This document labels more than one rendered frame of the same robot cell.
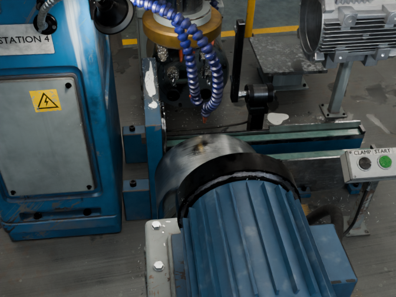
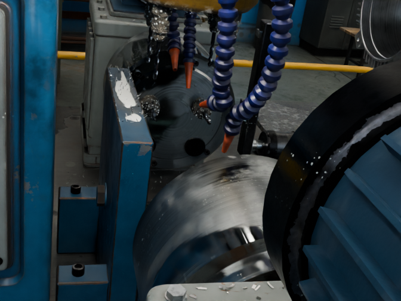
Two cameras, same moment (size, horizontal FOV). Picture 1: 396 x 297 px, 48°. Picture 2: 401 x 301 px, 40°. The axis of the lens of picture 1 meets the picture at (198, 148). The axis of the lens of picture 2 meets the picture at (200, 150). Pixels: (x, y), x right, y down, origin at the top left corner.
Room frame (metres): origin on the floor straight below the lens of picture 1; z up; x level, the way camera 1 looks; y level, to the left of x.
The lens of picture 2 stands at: (0.18, 0.11, 1.43)
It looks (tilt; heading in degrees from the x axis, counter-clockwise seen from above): 25 degrees down; 352
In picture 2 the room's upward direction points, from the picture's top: 9 degrees clockwise
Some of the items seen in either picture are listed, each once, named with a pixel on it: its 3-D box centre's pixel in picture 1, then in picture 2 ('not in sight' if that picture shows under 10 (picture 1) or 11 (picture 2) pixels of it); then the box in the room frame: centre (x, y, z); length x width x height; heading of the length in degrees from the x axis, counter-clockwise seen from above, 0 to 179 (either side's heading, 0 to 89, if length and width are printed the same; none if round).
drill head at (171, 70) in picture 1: (185, 55); (163, 92); (1.29, 0.05, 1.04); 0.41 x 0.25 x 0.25; 8
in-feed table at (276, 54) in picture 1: (284, 65); (291, 137); (1.54, -0.33, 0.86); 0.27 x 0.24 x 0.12; 8
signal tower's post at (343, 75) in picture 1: (346, 61); not in sight; (1.33, -0.49, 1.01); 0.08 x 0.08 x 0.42; 8
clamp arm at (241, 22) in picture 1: (237, 63); (256, 91); (1.11, -0.11, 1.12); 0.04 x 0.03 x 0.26; 98
